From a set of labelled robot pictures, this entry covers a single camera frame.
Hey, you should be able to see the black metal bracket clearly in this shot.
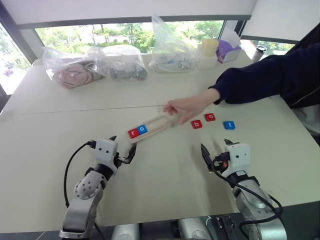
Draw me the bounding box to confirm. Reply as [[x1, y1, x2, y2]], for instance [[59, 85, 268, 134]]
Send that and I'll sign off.
[[216, 214, 237, 240]]

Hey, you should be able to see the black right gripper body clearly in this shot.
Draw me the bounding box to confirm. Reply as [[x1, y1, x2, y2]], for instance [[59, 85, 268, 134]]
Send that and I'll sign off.
[[209, 159, 229, 174]]

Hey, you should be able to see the silver rounded housing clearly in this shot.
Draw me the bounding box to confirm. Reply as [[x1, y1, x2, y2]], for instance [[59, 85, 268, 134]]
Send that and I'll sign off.
[[178, 216, 213, 240], [111, 223, 140, 240]]

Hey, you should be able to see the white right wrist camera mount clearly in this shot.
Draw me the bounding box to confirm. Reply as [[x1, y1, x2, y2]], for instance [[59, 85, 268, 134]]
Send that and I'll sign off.
[[224, 142, 252, 177]]

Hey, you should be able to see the wide white roller blind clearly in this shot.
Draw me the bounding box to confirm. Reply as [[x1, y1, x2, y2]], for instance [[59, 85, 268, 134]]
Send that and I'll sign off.
[[3, 0, 258, 26]]

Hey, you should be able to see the purple tissue box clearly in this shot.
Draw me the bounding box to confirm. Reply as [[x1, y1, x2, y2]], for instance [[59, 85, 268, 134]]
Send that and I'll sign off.
[[215, 26, 242, 64]]

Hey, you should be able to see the pink folded cloth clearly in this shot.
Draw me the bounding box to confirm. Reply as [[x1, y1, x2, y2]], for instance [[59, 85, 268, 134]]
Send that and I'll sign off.
[[53, 62, 106, 90]]

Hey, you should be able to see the person's bare hand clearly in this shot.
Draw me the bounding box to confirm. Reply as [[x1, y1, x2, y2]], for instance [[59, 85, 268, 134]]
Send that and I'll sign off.
[[163, 88, 221, 125]]

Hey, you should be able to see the yellow plastic cup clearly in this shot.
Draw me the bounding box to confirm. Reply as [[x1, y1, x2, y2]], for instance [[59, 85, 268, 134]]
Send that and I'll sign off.
[[201, 38, 220, 58]]

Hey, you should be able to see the wooden letter tray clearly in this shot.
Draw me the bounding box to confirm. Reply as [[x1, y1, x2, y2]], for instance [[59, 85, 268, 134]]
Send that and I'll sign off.
[[124, 111, 180, 145]]

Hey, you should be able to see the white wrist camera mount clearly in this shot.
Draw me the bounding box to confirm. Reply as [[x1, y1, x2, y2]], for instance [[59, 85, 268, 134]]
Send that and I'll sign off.
[[94, 139, 119, 174], [224, 142, 252, 177]]

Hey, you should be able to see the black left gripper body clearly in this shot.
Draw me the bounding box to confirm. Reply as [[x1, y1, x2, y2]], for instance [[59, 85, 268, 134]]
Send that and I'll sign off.
[[113, 152, 128, 168]]

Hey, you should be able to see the clear bag with pink cloth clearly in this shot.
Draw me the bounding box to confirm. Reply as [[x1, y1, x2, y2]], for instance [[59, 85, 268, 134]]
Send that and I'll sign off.
[[42, 46, 107, 90]]

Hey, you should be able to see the tall clear bag with cables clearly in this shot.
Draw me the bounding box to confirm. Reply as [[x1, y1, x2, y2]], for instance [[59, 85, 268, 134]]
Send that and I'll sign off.
[[149, 15, 200, 74]]

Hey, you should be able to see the white plastic container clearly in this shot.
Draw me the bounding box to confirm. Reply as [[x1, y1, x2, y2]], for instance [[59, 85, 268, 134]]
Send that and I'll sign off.
[[196, 43, 218, 70]]

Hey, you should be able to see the grey tumbler with black lid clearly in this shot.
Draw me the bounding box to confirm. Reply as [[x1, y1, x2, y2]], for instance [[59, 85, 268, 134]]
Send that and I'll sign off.
[[251, 44, 267, 63]]

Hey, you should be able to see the clear bag with grey items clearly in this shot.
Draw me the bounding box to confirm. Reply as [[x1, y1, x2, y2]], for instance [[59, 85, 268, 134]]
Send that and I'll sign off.
[[87, 44, 148, 81]]

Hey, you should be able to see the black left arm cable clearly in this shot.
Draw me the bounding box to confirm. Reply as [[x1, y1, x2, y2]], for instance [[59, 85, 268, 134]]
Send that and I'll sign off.
[[63, 140, 98, 208]]

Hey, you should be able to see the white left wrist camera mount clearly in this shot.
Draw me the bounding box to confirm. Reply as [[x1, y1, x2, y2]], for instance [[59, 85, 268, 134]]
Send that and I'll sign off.
[[94, 139, 119, 174]]

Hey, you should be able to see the narrow white roller blind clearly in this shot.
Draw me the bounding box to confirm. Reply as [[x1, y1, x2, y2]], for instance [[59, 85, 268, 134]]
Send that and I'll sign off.
[[241, 0, 320, 42]]

